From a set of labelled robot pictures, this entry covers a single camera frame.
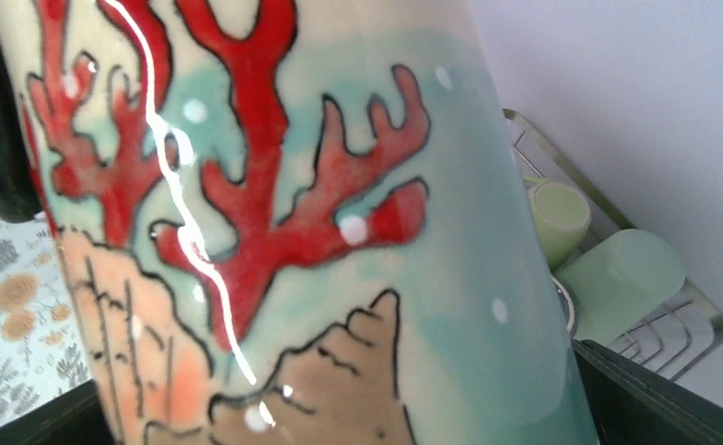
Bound floral table mat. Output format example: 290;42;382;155
0;217;91;426

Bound wire dish rack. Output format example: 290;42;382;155
503;108;723;381

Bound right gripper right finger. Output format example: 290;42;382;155
572;340;723;444

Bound light green cup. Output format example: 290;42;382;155
523;176;591;271

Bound coral pattern mug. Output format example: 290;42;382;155
0;1;598;444

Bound mint green tumbler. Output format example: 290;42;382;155
555;229;686;345

